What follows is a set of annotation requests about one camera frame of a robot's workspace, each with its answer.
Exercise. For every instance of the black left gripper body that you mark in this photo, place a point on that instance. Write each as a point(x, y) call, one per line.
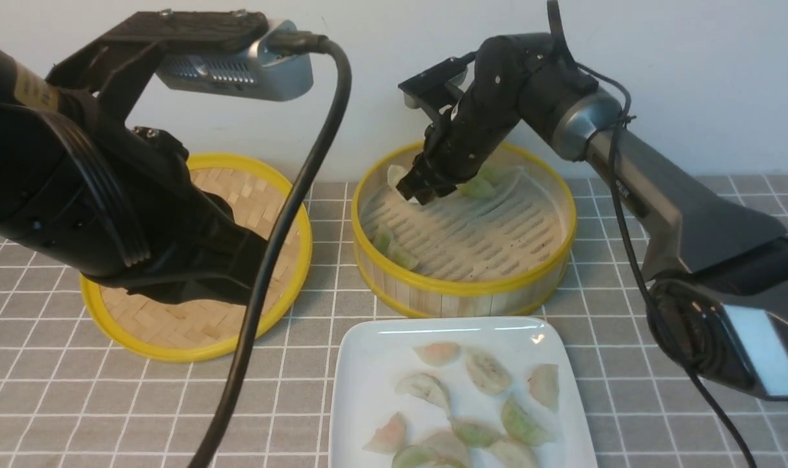
point(197, 250)

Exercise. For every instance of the green dumpling steamer middle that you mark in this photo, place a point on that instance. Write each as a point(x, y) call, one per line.
point(477, 188)

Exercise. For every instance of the white dumpling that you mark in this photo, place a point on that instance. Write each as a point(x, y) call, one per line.
point(394, 174)

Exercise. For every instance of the green dumpling plate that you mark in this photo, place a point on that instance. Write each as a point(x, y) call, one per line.
point(474, 434)
point(519, 425)
point(420, 456)

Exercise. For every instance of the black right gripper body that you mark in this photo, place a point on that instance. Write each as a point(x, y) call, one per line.
point(515, 79)

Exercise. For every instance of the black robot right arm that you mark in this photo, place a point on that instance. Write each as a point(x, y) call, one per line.
point(718, 301)

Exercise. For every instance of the green dumpling steamer left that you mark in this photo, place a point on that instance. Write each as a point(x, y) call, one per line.
point(383, 239)

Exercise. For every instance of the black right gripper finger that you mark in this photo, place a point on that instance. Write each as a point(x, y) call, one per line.
point(424, 184)

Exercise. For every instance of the green dumpling steamer front-left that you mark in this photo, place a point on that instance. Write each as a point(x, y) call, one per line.
point(401, 257)

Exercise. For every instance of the pink dumpling plate top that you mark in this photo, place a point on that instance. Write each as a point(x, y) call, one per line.
point(437, 354)

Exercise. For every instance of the bamboo steamer basket yellow rim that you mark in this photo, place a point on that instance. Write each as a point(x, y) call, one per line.
point(414, 295)

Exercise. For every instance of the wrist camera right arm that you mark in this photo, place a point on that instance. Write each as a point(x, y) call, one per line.
point(438, 87)

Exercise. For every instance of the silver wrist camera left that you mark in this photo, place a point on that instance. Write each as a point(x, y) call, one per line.
point(256, 72)

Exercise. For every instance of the green dumpling plate bottom left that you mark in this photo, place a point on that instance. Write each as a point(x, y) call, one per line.
point(420, 456)

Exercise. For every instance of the green dumpling steamer back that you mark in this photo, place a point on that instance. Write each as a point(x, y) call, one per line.
point(493, 173)

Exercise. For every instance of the green dumpling plate right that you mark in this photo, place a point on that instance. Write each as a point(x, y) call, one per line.
point(519, 425)

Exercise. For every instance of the white square plate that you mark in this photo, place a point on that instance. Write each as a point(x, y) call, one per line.
point(375, 356)

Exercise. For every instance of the green dumpling plate middle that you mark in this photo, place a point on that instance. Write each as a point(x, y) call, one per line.
point(474, 434)

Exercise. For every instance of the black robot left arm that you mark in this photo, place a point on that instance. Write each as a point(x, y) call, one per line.
point(116, 204)

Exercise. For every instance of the pale dumpling plate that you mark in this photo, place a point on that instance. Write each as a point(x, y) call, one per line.
point(487, 374)
point(449, 448)
point(543, 386)
point(426, 387)
point(513, 454)

